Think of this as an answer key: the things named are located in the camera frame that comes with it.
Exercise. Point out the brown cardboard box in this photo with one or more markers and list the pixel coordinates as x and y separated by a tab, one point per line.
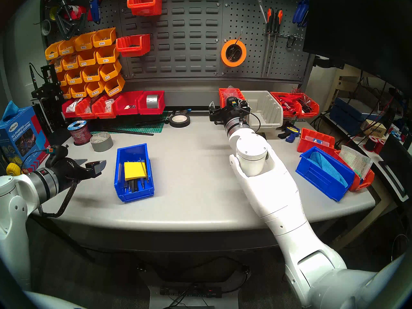
375	129

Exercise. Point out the yellow notepad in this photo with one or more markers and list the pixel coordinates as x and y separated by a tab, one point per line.
135	170

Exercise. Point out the white plastic bag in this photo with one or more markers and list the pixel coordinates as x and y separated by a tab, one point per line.
73	105

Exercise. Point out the green cutting mat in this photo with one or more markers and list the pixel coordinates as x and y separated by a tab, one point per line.
151	129

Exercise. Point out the yellow bin labelled M3X6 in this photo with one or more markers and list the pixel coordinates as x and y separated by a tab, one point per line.
103	41

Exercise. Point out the yellow bin labelled M3-8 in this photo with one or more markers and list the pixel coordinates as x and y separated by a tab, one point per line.
92	76

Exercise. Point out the blue spring clamps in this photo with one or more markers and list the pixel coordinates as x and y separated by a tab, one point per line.
300	12

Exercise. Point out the blue cloth in dispenser box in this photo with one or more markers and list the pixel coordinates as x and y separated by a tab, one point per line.
10	110

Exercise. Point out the orange-red bin with paper packet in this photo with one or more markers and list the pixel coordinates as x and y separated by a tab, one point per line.
366	182

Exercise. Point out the yellow bin labelled M2.5-6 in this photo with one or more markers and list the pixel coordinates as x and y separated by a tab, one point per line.
78	93

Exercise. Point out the red bin with red tool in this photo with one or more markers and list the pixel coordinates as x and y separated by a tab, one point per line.
294	113

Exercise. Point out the clear blade box black label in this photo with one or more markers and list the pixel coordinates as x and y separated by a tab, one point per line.
130	107

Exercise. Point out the yellow tape measure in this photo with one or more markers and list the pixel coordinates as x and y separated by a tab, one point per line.
12	168

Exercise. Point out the silver duct tape roll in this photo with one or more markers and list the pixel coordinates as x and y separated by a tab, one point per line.
152	101

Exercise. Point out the grey louvred wall panel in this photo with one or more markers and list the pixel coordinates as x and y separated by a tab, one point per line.
188	38

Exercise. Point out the yellow bin labelled M4-0.7X6 HEX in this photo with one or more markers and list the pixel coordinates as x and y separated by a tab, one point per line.
114	88

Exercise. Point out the grey pegboard with screwdrivers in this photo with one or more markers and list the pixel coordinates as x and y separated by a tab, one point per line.
254	71

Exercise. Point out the black grey vise clamp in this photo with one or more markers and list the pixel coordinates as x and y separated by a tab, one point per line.
69	26

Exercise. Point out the black metal frame stand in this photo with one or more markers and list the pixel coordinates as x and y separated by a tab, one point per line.
50	100

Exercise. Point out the blue bin with hand tools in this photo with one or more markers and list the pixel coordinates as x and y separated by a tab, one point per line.
135	195

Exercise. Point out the red bin with blue label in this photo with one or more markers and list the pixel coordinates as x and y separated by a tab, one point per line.
305	145

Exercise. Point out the red louvre-hung bin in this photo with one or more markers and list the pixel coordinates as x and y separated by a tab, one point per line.
145	9
132	51

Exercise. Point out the red bin with white bag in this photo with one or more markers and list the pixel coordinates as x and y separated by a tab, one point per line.
65	114

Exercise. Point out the yellow bin labelled M3-12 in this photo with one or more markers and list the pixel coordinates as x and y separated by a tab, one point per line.
74	79

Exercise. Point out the yellow bin labelled M2.5-5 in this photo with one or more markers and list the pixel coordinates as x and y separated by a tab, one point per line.
95	92

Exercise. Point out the folded blue cloth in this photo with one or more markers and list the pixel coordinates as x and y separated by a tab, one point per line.
328	165

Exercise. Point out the clear bag of screws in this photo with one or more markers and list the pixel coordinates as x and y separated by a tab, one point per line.
109	105

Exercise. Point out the red thread spool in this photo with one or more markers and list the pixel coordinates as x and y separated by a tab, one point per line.
371	144

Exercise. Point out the yellow bin labelled M3-4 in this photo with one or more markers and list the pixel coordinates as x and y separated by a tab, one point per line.
107	58

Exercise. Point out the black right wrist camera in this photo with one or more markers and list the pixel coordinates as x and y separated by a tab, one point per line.
233	101

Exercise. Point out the yellow bin labelled M3-6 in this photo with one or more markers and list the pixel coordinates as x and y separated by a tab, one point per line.
110	75

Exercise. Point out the grey hanging tape roll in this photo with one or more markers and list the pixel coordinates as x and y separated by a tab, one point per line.
42	27

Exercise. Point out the orange tape roll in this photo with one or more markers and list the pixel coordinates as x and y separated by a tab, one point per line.
233	65

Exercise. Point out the blue cleaning cloths box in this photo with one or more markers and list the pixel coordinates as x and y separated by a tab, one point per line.
21	134

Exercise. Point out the yellow bin labelled M4X4XS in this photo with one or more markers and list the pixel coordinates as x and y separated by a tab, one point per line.
70	64

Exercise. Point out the red white tape roll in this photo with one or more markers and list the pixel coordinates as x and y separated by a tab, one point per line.
75	11

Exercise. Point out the yellow bin labelled M3X8 BAD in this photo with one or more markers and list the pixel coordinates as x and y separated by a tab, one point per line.
67	50

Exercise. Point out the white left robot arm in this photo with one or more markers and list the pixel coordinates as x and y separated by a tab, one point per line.
13	215

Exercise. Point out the long black rod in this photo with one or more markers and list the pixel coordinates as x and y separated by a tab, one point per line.
138	133

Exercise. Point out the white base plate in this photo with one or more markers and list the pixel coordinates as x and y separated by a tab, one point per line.
157	303

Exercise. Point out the red plastic storage bin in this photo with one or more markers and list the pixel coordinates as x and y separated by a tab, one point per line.
151	111
122	112

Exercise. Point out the grey duct tape roll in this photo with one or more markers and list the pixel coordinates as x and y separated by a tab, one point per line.
101	147

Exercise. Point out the orange-red plastic storage bin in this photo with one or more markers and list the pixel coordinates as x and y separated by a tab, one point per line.
99	114
83	114

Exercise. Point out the blue bin with cloth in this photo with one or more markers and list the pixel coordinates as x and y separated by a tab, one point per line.
318	179

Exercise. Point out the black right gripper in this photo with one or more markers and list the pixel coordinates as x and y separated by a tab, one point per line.
230	114

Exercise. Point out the yellow bin labelled M4-6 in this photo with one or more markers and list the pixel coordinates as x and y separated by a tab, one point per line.
87	61

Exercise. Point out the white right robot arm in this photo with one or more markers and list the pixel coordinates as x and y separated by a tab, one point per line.
273	189

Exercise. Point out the black monitor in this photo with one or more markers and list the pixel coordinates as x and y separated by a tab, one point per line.
354	28

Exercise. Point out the yellow screw bin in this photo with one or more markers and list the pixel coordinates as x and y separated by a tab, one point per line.
52	52
58	67
62	80
66	93

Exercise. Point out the white paper packet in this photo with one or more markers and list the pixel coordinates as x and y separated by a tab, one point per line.
355	160

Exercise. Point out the small red parts bin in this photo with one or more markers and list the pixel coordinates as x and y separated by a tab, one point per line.
223	100

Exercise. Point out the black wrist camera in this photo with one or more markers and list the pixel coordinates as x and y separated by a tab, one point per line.
59	152
233	101

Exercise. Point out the red hand tool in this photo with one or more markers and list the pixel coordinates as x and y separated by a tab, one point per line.
286	104

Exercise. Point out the black marker pen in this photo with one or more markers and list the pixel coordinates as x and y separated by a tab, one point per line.
145	170

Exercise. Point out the yellow hanging tape roll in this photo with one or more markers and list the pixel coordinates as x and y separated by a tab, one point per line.
52	14

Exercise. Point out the black power strip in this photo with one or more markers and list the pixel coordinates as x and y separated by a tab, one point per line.
190	292

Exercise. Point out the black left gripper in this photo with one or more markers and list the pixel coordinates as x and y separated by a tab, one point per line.
69	173

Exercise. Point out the large white plastic bin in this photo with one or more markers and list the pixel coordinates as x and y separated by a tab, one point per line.
270	115

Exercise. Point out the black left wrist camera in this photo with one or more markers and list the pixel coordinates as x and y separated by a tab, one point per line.
59	152

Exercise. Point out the dark blue crate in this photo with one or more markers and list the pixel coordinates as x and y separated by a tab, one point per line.
347	113

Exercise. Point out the metal tool holder rail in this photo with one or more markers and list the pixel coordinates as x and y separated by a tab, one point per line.
283	35

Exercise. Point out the black tape roll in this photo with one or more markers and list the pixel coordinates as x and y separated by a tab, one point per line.
179	125

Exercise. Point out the grey pegboard with yellow bins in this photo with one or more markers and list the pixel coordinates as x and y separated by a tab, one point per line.
109	14

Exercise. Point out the blue yellow bar clamp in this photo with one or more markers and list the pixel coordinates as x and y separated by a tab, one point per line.
291	131

